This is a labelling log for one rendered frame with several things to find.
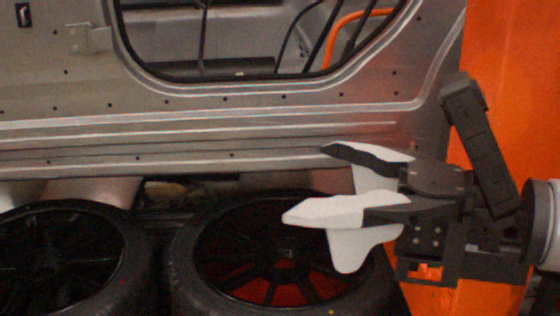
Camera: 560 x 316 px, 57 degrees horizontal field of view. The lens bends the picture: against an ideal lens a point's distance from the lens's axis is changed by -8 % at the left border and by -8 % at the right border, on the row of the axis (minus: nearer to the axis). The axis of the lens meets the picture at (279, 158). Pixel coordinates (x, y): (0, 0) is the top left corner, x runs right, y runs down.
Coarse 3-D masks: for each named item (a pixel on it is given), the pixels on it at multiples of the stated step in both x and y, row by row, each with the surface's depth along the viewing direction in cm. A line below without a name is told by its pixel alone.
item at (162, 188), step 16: (144, 176) 283; (160, 176) 286; (176, 176) 286; (192, 176) 286; (208, 176) 286; (224, 176) 286; (240, 176) 282; (144, 192) 275; (160, 192) 274; (176, 192) 275; (192, 192) 275; (224, 192) 275; (144, 208) 262; (160, 208) 263
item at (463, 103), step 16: (448, 80) 40; (464, 80) 39; (448, 96) 39; (464, 96) 39; (480, 96) 39; (448, 112) 39; (464, 112) 39; (480, 112) 39; (464, 128) 39; (480, 128) 39; (464, 144) 40; (480, 144) 39; (496, 144) 39; (480, 160) 40; (496, 160) 39; (480, 176) 40; (496, 176) 40; (496, 192) 40; (512, 192) 40; (496, 208) 41; (512, 208) 40
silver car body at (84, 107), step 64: (0, 0) 117; (64, 0) 119; (128, 0) 284; (192, 0) 214; (256, 0) 287; (320, 0) 159; (384, 0) 197; (448, 0) 129; (0, 64) 124; (64, 64) 126; (128, 64) 131; (192, 64) 200; (256, 64) 201; (320, 64) 193; (384, 64) 135; (448, 64) 134; (0, 128) 130; (64, 128) 132; (128, 128) 134; (192, 128) 136; (256, 128) 137; (320, 128) 139; (384, 128) 141; (448, 128) 143
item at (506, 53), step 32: (480, 0) 84; (512, 0) 74; (544, 0) 75; (480, 32) 85; (512, 32) 76; (544, 32) 77; (480, 64) 87; (512, 64) 79; (544, 64) 79; (512, 96) 82; (544, 96) 82; (512, 128) 84; (544, 128) 85; (448, 160) 103; (512, 160) 87; (544, 160) 88; (448, 288) 105; (480, 288) 101; (512, 288) 102
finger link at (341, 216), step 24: (384, 192) 41; (288, 216) 39; (312, 216) 39; (336, 216) 38; (360, 216) 38; (336, 240) 40; (360, 240) 40; (384, 240) 41; (336, 264) 41; (360, 264) 41
